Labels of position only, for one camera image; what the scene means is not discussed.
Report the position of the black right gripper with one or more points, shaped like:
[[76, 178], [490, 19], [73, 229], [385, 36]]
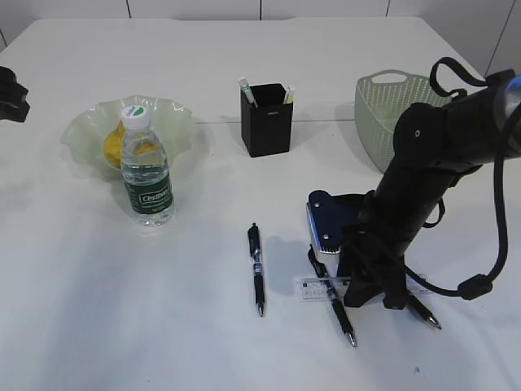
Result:
[[378, 227]]

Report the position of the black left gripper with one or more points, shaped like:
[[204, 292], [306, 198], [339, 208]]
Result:
[[14, 106]]

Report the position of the clear plastic ruler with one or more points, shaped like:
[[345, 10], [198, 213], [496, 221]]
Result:
[[314, 288]]

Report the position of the yellow pear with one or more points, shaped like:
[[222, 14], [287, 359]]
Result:
[[112, 147]]

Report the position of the clear water bottle green label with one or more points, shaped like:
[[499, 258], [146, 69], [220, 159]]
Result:
[[145, 168]]

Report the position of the teal utility knife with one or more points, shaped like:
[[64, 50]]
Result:
[[247, 91]]

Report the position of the black pen right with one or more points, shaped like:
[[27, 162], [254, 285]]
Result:
[[423, 312]]

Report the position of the black pen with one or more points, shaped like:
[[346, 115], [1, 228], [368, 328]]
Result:
[[254, 240], [423, 312], [336, 304]]

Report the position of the black pen middle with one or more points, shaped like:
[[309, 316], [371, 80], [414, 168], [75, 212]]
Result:
[[336, 304]]

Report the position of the translucent green wavy glass plate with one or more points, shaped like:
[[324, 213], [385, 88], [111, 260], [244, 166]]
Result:
[[85, 135]]

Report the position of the black pen left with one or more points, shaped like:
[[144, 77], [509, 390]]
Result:
[[254, 240]]

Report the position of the green woven plastic basket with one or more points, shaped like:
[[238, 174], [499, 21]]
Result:
[[380, 99]]

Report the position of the black square pen holder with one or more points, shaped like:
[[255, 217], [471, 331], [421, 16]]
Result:
[[266, 129]]

